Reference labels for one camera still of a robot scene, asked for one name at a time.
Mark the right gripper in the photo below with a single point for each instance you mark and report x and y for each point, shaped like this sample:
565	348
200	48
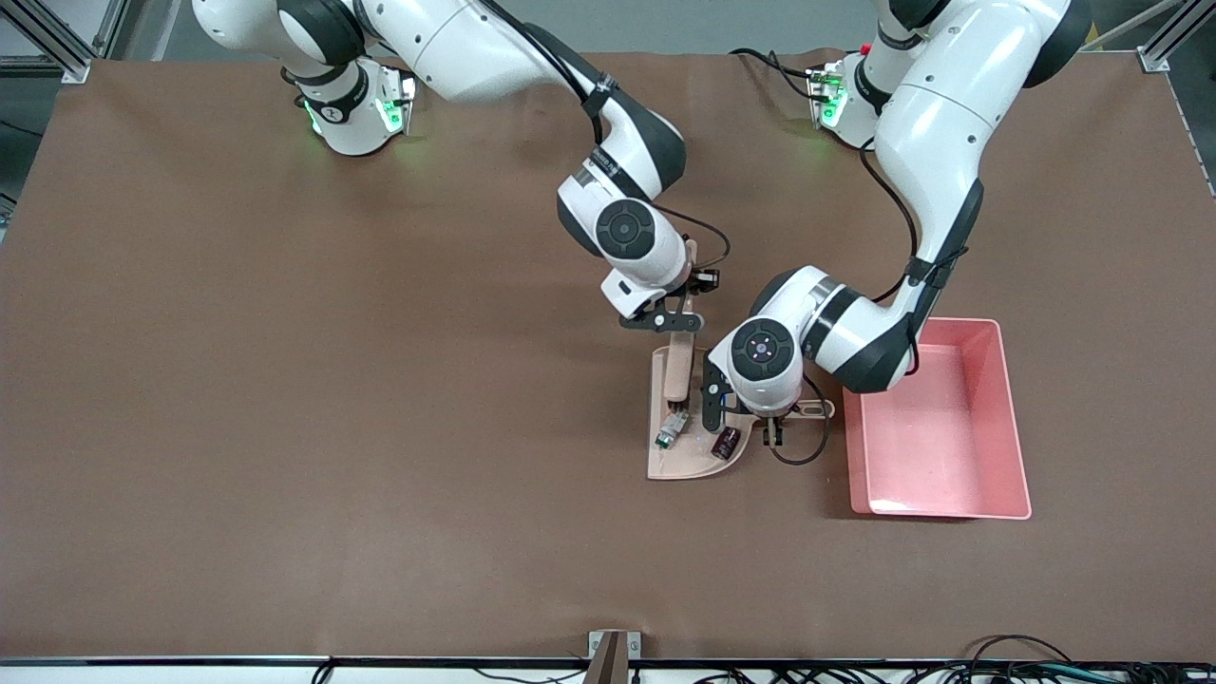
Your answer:
701	279

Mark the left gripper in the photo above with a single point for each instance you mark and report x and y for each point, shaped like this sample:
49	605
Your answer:
772	432

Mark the dark maroon electronic component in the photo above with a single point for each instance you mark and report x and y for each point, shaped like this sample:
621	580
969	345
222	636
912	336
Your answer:
727	443

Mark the beige plastic dustpan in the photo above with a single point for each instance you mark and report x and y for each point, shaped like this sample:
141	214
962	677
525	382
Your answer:
684	461

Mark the white green button switch component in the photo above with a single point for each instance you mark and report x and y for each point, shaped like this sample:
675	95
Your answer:
670	432

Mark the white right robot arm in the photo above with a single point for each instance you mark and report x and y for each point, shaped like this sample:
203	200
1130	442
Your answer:
494	47

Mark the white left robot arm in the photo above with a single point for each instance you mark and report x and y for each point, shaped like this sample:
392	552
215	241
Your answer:
940	123

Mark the pink plastic bin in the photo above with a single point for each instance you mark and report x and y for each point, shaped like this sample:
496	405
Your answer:
950	446

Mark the large table cover mat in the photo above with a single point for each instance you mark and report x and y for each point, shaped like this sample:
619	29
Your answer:
380	532

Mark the metal bracket with post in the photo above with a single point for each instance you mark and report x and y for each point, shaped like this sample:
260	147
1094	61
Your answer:
613	660

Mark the aluminium frame extrusion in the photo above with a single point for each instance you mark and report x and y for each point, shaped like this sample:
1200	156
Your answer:
66	62
1154	59

